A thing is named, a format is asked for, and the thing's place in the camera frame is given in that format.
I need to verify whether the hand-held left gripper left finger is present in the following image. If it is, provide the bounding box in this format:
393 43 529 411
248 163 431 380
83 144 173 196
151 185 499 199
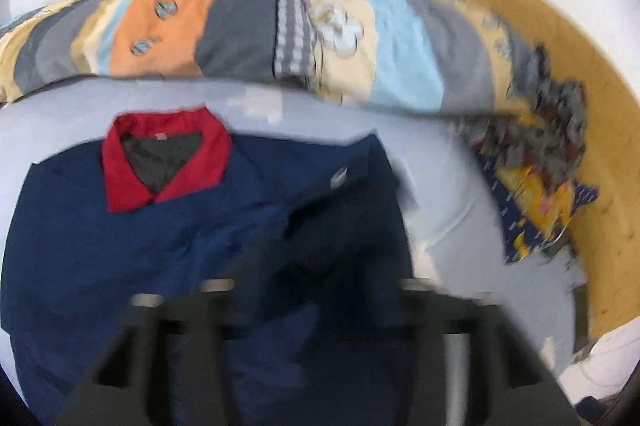
55 279 237 426

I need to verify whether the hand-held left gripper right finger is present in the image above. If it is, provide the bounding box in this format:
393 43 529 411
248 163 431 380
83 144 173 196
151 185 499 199
399 279 582 426

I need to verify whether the navy jacket with red collar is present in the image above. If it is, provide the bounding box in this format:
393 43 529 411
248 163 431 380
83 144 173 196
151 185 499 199
0 105 417 426

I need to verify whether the light blue bed sheet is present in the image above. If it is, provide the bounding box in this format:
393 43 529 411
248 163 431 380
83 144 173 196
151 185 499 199
0 76 592 412

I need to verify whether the dark printed cloth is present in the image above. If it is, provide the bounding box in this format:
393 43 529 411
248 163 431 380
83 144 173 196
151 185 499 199
452 45 601 265

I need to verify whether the white cloth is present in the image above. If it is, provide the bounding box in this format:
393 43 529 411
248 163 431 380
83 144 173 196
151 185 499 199
557 320 640 413

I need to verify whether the patchwork quilt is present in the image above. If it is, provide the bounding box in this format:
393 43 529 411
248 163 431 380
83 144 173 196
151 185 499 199
0 0 543 118

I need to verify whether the wooden bed board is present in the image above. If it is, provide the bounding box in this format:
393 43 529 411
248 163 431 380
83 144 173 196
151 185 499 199
437 0 640 343

